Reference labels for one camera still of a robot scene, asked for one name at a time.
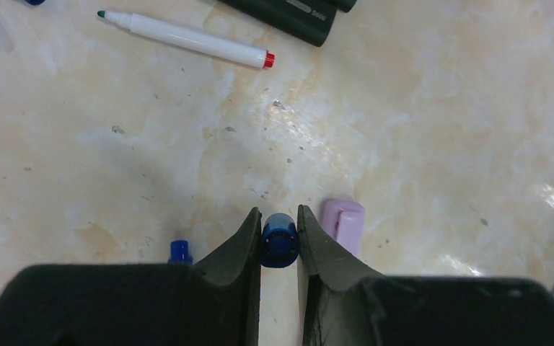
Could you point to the dark blue pen cap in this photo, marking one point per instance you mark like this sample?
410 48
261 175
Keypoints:
34 2

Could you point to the small blue marker cap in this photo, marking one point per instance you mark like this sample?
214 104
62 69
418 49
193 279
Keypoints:
179 253

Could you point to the pink capped black highlighter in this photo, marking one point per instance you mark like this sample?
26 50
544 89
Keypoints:
307 20

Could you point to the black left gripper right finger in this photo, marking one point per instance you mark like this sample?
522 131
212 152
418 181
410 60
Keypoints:
350 303

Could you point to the lilac highlighter pen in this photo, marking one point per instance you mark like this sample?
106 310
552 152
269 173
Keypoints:
343 220

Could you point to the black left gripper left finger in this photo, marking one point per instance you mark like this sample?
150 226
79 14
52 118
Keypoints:
216 301

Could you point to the red capped white marker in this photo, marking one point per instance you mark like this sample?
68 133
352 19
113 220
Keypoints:
191 39

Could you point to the blue capped black highlighter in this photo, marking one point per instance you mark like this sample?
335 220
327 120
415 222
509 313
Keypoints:
344 5

